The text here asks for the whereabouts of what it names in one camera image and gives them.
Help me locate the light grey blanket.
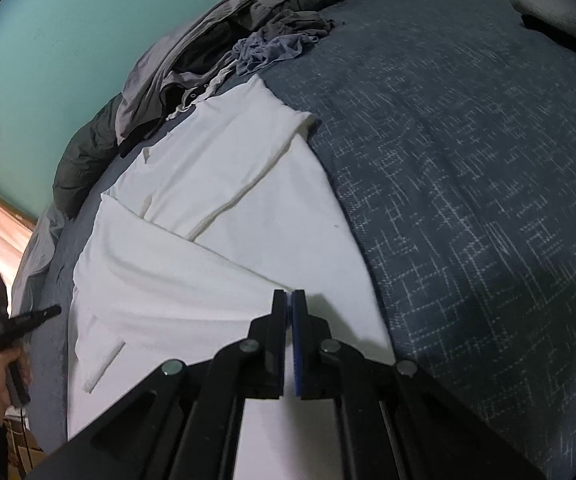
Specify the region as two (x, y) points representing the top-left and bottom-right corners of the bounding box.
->
(11, 203), (67, 314)

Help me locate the dark grey rolled duvet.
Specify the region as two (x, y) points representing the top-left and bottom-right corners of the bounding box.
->
(52, 0), (344, 218)

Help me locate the black and white garment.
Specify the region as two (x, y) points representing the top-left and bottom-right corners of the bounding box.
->
(165, 61), (237, 120)

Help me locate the blue-grey crumpled garment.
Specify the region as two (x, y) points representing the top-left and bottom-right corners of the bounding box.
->
(231, 10), (335, 76)

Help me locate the grey shirt pile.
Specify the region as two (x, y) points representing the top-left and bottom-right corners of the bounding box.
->
(114, 0), (291, 146)

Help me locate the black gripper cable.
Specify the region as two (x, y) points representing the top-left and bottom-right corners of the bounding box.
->
(16, 406), (34, 466)

